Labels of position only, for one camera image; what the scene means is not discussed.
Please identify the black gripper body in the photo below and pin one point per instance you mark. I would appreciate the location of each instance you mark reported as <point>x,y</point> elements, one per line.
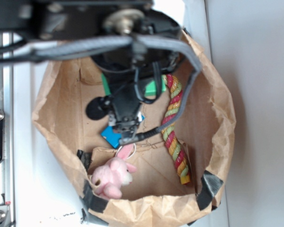
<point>137,35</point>

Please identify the green wooden block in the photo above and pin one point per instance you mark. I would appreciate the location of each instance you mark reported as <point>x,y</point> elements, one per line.
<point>150,88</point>

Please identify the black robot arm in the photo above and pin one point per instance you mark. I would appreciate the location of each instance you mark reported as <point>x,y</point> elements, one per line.
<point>70,20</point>

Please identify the blue wooden block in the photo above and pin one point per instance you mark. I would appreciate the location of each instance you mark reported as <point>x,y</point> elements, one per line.
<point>113,136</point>

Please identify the brown paper bag bin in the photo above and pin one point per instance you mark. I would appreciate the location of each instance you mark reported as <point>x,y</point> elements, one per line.
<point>155,198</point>

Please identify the pink plush bunny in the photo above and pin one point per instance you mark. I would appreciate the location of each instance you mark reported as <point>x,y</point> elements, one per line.
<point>114,174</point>

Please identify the multicolour twisted rope toy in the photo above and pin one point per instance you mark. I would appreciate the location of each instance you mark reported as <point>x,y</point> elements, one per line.
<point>172,143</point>

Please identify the aluminium frame rail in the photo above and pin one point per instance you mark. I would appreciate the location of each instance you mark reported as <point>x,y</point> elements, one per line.
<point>7,206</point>

